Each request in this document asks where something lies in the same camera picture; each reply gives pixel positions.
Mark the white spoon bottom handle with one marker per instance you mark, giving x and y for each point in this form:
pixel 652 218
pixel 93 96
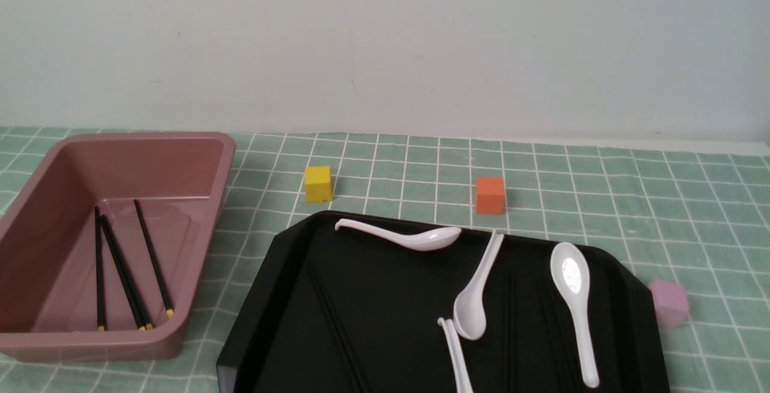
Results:
pixel 461 375

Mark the yellow cube block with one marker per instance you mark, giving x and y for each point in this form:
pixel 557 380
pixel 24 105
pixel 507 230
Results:
pixel 318 186

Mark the black chopstick on tray left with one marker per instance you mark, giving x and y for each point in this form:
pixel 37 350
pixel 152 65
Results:
pixel 347 351

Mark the white spoon top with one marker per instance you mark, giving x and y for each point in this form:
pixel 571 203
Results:
pixel 431 240

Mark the pink plastic bin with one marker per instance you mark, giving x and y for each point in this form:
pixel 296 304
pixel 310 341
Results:
pixel 48 273

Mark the black plastic tray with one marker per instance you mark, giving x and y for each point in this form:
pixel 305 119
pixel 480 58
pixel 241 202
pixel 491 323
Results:
pixel 389 298

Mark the pink cube block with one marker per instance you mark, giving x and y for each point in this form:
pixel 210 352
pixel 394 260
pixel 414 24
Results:
pixel 671 304

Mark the black chopstick middle in bin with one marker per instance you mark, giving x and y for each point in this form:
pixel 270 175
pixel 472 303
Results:
pixel 126 290

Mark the white spoon right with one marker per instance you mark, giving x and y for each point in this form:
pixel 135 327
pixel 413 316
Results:
pixel 571 275

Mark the white spoon middle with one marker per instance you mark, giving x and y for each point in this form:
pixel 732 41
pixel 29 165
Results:
pixel 468 310

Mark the black chopstick in bin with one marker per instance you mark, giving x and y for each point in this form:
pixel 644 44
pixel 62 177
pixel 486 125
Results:
pixel 126 290
pixel 156 267
pixel 100 286

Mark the orange cube block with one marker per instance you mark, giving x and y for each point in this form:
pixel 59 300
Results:
pixel 490 196

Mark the green grid table mat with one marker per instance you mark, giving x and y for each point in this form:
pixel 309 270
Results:
pixel 697 219

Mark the black chopstick right in bin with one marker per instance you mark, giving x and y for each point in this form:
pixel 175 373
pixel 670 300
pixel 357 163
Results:
pixel 156 267

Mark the black chopstick left in bin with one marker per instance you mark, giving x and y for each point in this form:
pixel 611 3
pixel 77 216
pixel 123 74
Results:
pixel 100 286

